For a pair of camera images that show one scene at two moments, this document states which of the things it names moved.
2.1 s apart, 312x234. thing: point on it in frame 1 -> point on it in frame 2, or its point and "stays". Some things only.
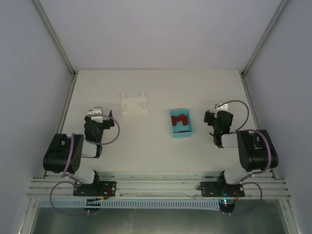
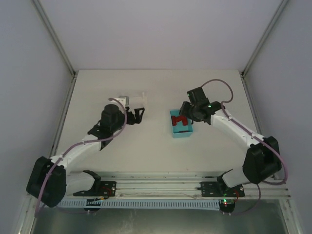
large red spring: x=175 y=119 stays
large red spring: x=183 y=118 stays
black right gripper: x=210 y=118 -> x=184 y=108
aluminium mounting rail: x=159 y=186 stays
